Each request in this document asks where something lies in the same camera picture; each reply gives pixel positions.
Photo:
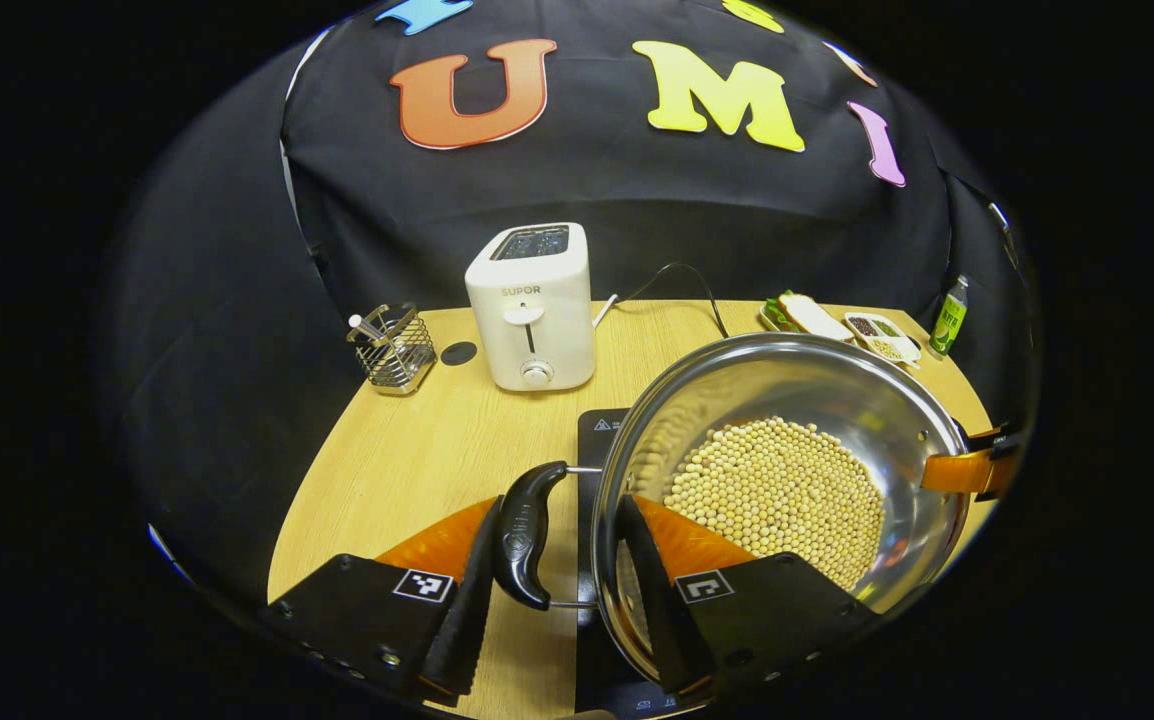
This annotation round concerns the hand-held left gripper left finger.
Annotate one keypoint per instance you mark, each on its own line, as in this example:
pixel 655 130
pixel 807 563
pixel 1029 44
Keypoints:
pixel 467 620

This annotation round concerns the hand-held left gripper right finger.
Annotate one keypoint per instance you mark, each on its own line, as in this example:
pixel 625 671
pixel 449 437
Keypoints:
pixel 662 610

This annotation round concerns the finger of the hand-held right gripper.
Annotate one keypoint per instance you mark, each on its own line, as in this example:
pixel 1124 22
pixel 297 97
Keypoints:
pixel 957 472

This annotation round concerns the pile of soybeans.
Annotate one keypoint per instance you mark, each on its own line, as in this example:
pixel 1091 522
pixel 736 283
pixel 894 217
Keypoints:
pixel 787 490

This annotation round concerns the black induction cooktop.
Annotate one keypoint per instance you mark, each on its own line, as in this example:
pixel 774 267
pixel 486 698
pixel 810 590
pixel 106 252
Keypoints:
pixel 595 440

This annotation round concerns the stainless steel pot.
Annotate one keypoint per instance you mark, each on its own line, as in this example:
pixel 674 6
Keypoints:
pixel 787 385

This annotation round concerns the green drink bottle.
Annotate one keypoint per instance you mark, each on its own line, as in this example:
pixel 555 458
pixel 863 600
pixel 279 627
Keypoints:
pixel 949 320

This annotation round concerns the white divided grain tray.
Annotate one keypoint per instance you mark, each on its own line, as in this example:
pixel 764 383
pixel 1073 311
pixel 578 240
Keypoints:
pixel 882 335

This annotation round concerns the black table grommet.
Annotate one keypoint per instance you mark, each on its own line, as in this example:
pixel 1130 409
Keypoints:
pixel 458 353

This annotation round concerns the white utensil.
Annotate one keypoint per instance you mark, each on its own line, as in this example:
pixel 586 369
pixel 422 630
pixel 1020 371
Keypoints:
pixel 365 327

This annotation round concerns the white toaster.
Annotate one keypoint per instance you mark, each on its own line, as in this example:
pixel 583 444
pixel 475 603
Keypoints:
pixel 532 300

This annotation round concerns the black backdrop cloth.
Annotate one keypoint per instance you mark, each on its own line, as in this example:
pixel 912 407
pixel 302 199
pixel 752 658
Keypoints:
pixel 387 230

